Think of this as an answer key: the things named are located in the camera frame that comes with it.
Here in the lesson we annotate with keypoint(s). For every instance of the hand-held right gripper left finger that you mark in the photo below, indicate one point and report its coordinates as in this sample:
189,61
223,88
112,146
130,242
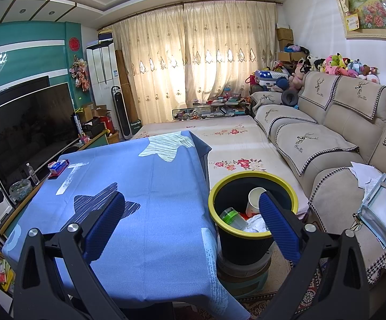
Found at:
104,226

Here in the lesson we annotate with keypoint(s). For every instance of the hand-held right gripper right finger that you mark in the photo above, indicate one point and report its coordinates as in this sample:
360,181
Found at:
279,226

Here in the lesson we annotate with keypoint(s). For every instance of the white tissue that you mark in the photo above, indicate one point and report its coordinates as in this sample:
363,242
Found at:
256,225

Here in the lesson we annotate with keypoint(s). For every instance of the white paper cup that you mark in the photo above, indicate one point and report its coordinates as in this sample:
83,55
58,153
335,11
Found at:
254,201

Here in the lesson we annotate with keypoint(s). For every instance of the green white plastic bottle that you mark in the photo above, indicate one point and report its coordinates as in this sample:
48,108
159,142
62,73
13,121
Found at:
231,218

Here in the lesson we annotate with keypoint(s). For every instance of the black yellow-rimmed trash bin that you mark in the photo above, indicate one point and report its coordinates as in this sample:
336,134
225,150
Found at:
228,193

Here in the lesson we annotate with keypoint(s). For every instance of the glass ashtray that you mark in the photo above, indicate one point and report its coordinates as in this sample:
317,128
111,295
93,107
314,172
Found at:
20,189

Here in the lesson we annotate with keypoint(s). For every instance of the blue patterned tablecloth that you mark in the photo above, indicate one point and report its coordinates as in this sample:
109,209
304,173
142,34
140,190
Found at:
146,206

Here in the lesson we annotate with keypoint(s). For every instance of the clear water bottle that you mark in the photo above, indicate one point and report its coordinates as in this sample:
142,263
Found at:
33,174

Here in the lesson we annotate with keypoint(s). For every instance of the green plastic stool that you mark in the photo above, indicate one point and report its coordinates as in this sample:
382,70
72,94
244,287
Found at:
243,275

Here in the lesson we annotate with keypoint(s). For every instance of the red patterned carpet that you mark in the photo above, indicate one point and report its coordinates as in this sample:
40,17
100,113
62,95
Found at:
313,290

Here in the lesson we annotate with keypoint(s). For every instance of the blue red small box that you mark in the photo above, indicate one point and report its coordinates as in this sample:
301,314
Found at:
58,166

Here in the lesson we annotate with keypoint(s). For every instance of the large black television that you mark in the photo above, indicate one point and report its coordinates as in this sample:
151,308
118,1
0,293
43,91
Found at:
29,133

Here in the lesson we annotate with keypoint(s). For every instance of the cream floral mat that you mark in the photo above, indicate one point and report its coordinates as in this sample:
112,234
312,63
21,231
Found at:
239,146

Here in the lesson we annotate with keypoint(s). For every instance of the beige sofa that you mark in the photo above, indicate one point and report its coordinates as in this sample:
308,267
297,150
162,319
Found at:
329,140

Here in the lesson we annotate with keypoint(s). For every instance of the clear plastic document bag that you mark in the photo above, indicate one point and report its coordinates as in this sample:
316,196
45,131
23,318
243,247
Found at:
379,210

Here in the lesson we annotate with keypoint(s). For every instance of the white papers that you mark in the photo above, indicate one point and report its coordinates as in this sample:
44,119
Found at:
366,173

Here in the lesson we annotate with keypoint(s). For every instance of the open cardboard box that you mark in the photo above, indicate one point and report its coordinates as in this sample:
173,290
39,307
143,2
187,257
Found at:
91,111

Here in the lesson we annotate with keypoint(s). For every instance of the black tower fan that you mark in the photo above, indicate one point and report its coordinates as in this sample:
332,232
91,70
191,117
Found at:
121,111

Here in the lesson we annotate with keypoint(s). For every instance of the grey neck pillow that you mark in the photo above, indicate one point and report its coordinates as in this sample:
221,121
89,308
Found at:
289,98

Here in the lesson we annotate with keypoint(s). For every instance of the cluttered glass coffee table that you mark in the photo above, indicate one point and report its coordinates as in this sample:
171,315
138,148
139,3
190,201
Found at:
213,109

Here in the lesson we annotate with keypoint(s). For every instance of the artificial flower bouquet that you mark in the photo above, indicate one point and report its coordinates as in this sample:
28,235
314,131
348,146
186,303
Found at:
81,73

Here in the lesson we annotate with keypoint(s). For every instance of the pile of plush toys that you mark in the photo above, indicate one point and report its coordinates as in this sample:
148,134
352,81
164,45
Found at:
339,65

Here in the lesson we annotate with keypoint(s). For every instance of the stack of cardboard boxes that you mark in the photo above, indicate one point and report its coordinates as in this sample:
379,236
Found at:
284,40

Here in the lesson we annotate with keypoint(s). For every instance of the beige embroidered curtains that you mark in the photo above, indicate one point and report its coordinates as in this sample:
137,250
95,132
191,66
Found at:
193,56

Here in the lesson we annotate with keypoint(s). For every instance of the red round wall ornament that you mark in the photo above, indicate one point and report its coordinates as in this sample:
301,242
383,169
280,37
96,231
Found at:
74,44

